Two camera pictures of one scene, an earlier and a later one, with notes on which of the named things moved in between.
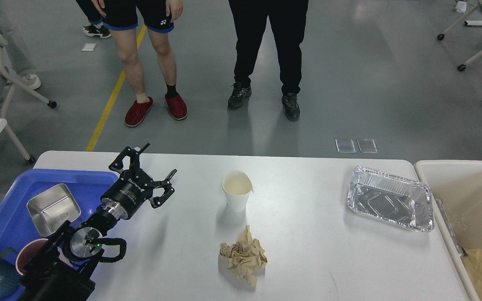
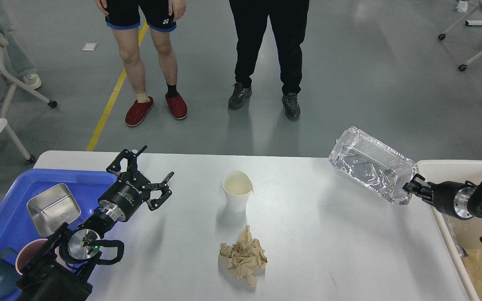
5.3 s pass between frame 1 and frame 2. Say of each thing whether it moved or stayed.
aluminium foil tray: moved
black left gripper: stayed
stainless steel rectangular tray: stayed
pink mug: stayed
